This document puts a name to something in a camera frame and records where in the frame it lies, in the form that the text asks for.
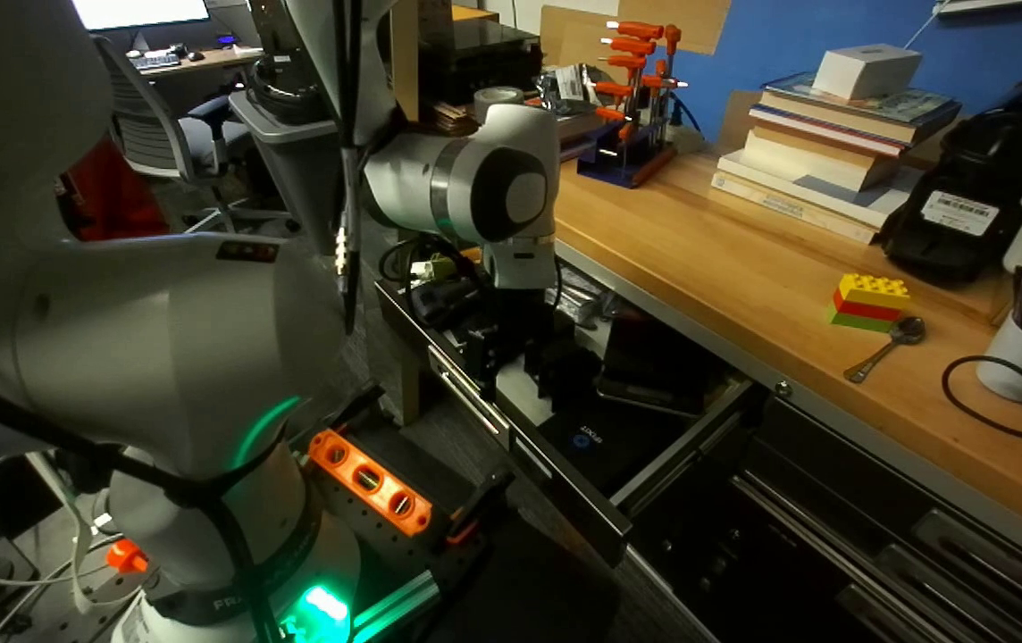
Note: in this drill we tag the grey waste bin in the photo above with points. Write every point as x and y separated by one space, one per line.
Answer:
305 167

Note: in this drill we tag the black label printer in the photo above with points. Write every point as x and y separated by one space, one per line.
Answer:
965 210

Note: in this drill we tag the black box blue logo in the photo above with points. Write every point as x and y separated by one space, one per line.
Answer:
612 445

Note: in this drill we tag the metal drawer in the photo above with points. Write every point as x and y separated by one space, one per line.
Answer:
616 357

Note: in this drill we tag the white box on books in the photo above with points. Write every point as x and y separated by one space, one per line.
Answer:
865 73

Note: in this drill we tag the stacked toy bricks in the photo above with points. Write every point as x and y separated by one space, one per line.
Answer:
870 303

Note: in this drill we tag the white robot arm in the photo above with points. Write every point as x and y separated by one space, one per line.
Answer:
173 363

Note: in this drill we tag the office chair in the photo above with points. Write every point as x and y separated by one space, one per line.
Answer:
163 146

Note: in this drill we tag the metal spoon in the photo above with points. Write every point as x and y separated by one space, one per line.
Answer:
907 333

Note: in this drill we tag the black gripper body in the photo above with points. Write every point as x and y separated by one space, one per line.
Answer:
504 326

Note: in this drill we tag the stack of books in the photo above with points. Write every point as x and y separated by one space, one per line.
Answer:
830 161

